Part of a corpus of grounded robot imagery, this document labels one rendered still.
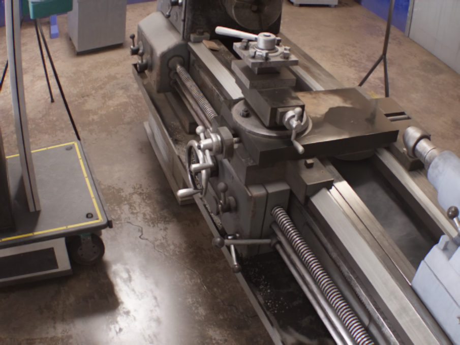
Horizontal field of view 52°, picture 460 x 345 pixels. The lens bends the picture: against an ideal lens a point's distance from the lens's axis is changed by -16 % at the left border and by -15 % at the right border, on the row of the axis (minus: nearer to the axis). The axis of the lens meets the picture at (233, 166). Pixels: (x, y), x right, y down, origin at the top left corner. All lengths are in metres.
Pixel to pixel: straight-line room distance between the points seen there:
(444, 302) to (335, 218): 0.49
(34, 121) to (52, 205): 1.38
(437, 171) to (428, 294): 0.33
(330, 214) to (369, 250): 0.20
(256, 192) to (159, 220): 1.15
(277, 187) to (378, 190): 0.41
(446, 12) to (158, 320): 4.30
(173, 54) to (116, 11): 1.97
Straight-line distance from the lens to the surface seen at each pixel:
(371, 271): 1.45
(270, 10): 2.45
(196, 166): 1.70
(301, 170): 1.67
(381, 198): 1.90
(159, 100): 2.96
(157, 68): 2.65
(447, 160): 1.41
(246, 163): 1.67
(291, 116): 1.63
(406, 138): 1.52
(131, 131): 3.45
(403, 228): 1.80
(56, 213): 2.36
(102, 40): 4.59
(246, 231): 1.77
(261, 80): 1.74
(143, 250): 2.60
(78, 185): 2.49
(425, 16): 5.76
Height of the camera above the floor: 1.83
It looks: 36 degrees down
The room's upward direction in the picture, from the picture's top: 5 degrees clockwise
